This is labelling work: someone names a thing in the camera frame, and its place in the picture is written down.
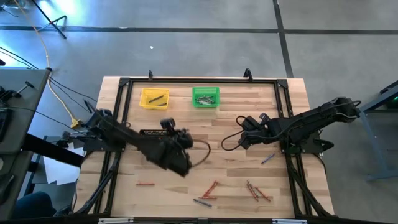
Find black plastic basket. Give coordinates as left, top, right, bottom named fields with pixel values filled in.
left=138, top=129, right=171, bottom=139

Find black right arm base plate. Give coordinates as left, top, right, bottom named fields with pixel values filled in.
left=278, top=129, right=335, bottom=156

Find yellow plastic basket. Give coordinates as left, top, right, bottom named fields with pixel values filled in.
left=139, top=88, right=170, bottom=110

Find yellow floor cable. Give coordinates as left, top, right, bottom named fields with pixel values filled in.
left=12, top=0, right=82, bottom=129

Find blue-grey metal table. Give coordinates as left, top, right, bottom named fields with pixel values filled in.
left=343, top=80, right=398, bottom=182

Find person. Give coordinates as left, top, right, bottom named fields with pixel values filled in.
left=12, top=191, right=57, bottom=220

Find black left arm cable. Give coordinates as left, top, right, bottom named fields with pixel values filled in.
left=186, top=139, right=212, bottom=168

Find black desk clamp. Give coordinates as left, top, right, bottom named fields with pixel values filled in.
left=0, top=81, right=35, bottom=100

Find grey side desk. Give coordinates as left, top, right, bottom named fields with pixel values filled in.
left=0, top=68, right=50, bottom=220

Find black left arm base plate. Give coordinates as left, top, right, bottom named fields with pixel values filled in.
left=83, top=127, right=129, bottom=152

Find screws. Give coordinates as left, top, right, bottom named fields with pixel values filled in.
left=261, top=152, right=276, bottom=165
left=201, top=180, right=218, bottom=197

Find silver table edge bracket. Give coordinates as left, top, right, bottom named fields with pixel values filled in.
left=272, top=218, right=308, bottom=224
left=98, top=217, right=134, bottom=224

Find black floor stand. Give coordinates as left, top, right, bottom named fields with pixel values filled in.
left=30, top=0, right=68, bottom=40

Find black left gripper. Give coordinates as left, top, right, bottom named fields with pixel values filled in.
left=151, top=117, right=194, bottom=178

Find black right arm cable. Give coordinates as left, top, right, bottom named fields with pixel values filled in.
left=221, top=115, right=249, bottom=152

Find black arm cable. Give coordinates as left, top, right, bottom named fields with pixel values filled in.
left=186, top=139, right=212, bottom=168
left=221, top=115, right=249, bottom=152

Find white paper sheets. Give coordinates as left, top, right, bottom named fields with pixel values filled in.
left=42, top=154, right=82, bottom=185

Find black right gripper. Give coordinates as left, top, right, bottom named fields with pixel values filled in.
left=238, top=112, right=280, bottom=151

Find green plastic basket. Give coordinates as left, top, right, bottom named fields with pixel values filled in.
left=192, top=86, right=221, bottom=109

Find black desk support bar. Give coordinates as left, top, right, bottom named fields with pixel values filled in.
left=23, top=133, right=85, bottom=167

